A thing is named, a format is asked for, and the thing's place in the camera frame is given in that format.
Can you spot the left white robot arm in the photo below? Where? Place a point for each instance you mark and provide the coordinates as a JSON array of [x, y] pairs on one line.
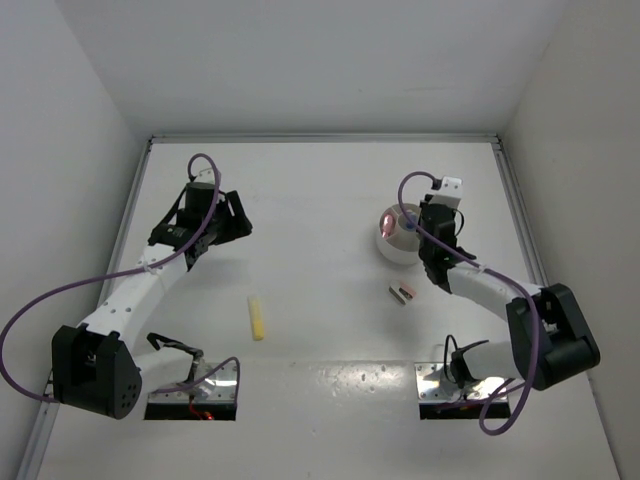
[[93, 367]]

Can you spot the white round divided container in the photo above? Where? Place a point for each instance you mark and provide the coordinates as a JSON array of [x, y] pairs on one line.
[[402, 247]]

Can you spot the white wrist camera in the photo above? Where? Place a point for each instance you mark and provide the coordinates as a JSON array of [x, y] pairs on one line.
[[448, 191], [207, 175]]

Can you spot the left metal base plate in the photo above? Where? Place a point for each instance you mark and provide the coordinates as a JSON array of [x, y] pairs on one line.
[[211, 384]]

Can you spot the yellow highlighter pen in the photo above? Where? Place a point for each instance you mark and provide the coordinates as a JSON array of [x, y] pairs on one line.
[[256, 318]]

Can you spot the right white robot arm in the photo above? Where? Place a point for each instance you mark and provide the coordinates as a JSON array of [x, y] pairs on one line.
[[549, 338]]

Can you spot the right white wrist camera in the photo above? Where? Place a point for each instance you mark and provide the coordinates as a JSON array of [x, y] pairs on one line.
[[448, 191]]

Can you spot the clear spray bottle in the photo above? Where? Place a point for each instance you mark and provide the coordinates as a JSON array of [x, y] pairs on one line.
[[410, 221]]

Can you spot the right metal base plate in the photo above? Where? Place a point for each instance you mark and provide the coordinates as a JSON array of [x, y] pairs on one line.
[[433, 387]]

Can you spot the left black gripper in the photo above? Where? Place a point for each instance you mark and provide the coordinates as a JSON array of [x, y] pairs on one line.
[[237, 224]]

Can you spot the metal base plate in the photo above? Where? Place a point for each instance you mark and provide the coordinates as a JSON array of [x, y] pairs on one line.
[[211, 384], [433, 387]]

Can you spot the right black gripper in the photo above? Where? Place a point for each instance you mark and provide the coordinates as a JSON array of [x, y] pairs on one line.
[[422, 203]]

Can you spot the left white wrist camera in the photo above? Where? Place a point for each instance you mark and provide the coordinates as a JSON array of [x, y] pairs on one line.
[[207, 175]]

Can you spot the pink white stapler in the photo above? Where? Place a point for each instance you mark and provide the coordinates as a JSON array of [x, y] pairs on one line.
[[402, 292]]

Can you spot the pink highlighter pen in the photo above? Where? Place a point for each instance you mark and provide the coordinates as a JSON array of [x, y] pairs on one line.
[[387, 224]]

